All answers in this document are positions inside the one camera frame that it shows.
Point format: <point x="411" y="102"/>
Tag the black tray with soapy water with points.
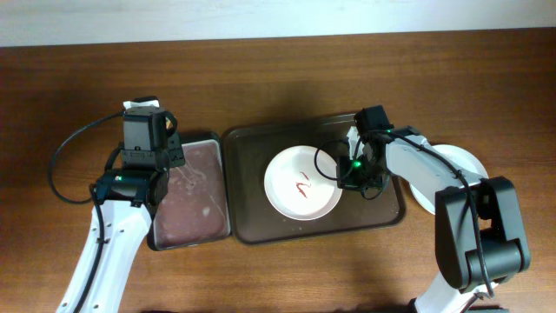
<point x="195" y="210"/>

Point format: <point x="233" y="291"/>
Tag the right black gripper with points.
<point x="350" y="183"/>

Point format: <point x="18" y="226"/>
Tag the large brown serving tray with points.
<point x="247" y="151"/>

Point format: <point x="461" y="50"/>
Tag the pink plate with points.
<point x="299" y="183"/>

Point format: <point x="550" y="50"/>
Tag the pale green plate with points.
<point x="461" y="158"/>

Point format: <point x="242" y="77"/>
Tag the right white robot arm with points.
<point x="480" y="238"/>

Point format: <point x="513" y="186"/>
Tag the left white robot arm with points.
<point x="125" y="199"/>

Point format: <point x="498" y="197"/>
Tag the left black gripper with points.
<point x="178" y="157"/>

